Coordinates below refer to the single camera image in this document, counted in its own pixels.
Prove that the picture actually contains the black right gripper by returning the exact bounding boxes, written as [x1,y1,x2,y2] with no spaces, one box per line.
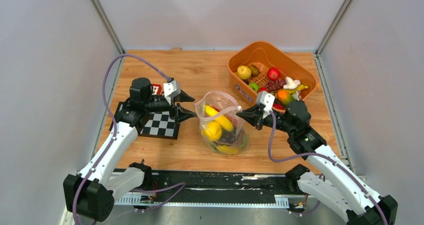
[235,104,295,135]

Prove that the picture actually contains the yellow toy banana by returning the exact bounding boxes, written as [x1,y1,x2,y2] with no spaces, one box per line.
[203,105,234,132]

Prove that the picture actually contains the clear zip top bag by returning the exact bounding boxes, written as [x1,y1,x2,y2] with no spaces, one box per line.
[194,91,250,155]

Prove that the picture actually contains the dark toy grapes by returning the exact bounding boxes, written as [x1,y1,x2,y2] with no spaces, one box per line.
[218,129,237,144]

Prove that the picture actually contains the yellow toy bell pepper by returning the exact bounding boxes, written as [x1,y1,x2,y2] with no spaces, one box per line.
[201,120,223,142]

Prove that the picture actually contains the orange plastic basket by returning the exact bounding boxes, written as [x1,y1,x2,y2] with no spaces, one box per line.
[227,41,318,105]

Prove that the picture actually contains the green toy lettuce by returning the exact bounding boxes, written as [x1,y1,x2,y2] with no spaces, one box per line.
[208,130,250,155]

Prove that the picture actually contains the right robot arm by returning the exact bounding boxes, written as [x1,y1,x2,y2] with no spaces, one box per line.
[236,100,398,225]

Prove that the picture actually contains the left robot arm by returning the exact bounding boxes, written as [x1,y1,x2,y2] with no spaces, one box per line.
[63,77,196,225]

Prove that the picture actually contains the black white checkerboard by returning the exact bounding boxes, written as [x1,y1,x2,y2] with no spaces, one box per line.
[109,101,181,140]

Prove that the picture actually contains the red toy window block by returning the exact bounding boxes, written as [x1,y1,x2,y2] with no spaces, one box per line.
[151,83,163,96]

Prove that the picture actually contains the red toy grapes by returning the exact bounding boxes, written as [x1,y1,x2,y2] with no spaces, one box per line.
[264,78,286,92]

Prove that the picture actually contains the toy mango green orange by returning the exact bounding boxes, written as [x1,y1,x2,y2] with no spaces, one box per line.
[275,89,295,107]

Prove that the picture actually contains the brown toy potato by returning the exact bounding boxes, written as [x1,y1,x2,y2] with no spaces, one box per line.
[248,64,260,77]

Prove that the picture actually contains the red toy apple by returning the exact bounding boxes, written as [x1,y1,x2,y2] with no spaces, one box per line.
[266,67,281,81]

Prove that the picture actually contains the white toy garlic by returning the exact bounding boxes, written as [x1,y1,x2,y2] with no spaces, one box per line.
[283,76,301,90]

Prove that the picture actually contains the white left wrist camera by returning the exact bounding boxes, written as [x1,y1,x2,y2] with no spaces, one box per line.
[163,80,181,105]

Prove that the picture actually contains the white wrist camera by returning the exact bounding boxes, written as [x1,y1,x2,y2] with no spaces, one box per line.
[256,91,275,119]
[163,80,181,105]

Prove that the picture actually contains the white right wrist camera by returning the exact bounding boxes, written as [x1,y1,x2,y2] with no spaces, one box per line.
[256,91,275,119]

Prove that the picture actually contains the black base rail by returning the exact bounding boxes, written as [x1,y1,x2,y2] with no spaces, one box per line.
[132,170,311,206]

